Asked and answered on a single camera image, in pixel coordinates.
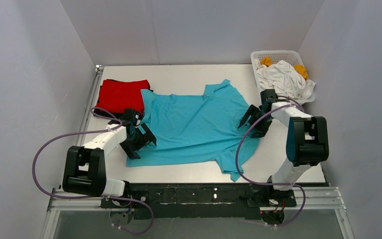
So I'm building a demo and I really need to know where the turquoise polo shirt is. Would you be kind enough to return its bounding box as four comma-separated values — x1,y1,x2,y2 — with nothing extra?
126,79,260,181

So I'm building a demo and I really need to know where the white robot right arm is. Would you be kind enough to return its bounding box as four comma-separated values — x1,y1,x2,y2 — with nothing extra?
238,89,329,191

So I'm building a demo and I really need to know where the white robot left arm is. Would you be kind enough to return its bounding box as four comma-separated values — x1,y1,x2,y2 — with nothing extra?
62,109,157,197

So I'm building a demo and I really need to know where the crumpled white t-shirt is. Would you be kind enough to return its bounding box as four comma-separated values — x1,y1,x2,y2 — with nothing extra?
256,60,315,100

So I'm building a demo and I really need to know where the orange t-shirt in basket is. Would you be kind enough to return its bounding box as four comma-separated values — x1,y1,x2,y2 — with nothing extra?
259,57,308,80

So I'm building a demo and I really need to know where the white plastic laundry basket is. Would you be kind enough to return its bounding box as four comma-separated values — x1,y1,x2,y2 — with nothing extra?
250,50,316,104

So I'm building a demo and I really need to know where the folded red t-shirt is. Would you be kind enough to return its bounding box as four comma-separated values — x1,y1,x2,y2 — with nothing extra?
95,79,152,115

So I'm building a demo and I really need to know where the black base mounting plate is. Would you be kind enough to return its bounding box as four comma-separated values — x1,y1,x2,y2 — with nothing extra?
101,183,297,220

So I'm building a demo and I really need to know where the aluminium frame rail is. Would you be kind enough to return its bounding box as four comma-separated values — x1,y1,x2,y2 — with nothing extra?
40,65,104,239

